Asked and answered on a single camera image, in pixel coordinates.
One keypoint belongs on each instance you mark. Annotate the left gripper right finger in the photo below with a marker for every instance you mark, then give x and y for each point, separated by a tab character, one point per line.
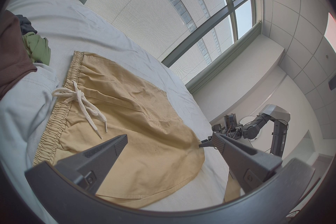
246	165

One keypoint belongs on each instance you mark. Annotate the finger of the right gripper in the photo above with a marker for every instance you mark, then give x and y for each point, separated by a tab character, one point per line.
207	143

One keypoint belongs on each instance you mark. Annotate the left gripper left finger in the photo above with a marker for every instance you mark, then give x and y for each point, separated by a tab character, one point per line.
97	162

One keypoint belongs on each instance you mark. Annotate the tan shorts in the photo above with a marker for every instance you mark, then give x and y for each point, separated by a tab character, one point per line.
131	112

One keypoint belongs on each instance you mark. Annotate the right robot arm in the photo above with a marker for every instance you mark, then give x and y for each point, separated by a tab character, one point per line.
278	139

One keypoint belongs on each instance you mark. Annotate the bed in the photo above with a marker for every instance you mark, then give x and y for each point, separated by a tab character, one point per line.
105	34

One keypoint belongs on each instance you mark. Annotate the pale blue garment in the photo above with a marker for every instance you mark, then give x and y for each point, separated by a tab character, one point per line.
23	112

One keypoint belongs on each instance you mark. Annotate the green garment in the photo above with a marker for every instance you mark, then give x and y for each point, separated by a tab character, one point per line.
39	47

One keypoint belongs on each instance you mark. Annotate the brown garment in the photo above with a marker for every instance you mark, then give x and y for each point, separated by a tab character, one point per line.
13	60

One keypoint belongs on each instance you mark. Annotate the window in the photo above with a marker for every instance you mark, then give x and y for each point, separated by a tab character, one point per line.
157	7

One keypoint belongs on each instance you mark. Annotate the black garment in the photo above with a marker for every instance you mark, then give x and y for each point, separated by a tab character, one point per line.
26	24

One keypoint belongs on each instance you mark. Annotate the ceiling light panel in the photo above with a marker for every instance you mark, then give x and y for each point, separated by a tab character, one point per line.
331	31

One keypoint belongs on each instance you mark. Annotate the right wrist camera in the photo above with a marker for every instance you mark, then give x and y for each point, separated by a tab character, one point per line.
216	128

